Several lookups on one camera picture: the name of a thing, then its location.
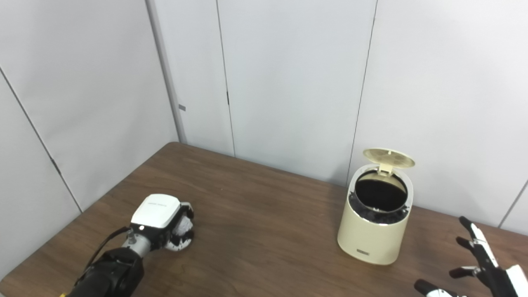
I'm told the black bin liner bag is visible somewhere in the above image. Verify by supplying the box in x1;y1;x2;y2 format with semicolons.
349;188;411;225

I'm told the cream round bin lid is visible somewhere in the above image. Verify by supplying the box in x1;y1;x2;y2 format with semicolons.
363;148;416;176

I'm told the cream-colored bin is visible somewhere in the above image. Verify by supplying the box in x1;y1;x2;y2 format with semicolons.
337;163;414;266

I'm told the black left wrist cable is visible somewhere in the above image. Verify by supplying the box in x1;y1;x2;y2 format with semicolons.
84;226;131;271

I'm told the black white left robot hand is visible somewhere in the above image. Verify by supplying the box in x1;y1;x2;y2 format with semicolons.
129;193;195;252

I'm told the white paper ball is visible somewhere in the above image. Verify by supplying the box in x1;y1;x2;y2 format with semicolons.
171;216;193;249

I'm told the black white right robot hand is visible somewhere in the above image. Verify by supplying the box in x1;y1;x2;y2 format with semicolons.
414;216;528;297

